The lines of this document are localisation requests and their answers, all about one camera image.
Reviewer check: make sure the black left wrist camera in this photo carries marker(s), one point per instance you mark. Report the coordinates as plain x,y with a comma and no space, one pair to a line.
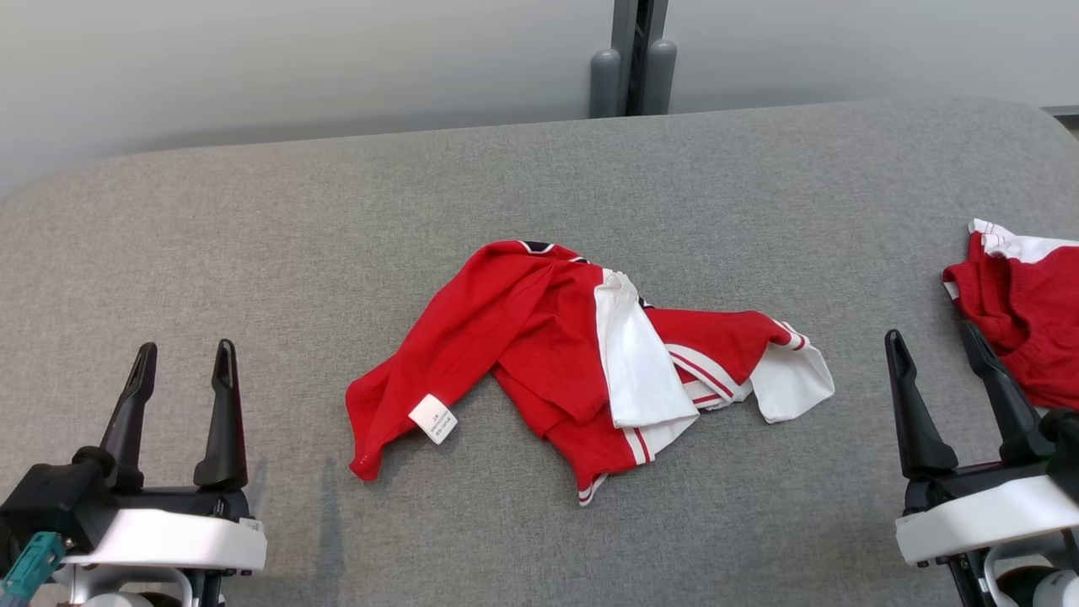
59,502

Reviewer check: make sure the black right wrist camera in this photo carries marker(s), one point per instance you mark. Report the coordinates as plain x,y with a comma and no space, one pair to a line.
1064,443

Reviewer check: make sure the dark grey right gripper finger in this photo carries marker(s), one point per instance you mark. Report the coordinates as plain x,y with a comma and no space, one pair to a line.
1007,413
919,430

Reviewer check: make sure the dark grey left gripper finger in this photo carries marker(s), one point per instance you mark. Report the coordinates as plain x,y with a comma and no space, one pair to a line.
131,421
226,430

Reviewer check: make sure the red shorts with white stripe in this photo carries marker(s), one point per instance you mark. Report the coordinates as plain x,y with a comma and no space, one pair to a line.
1028,320

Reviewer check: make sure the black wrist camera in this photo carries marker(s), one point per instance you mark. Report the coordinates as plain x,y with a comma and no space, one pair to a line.
1064,443
59,502

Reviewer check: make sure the grey metal partition post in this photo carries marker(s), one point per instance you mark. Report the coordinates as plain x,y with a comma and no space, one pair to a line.
632,59

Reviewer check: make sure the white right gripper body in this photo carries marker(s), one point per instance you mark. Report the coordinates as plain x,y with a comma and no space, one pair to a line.
986,514

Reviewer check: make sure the red basketball jersey white trim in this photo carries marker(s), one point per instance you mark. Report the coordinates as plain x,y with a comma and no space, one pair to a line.
523,320

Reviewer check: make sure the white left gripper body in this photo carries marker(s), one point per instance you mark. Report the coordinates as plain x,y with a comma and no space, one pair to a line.
185,535

